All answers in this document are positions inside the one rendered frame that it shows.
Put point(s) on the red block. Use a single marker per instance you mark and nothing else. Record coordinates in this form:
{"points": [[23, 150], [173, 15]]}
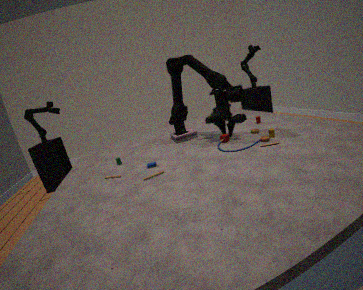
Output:
{"points": [[225, 137]]}

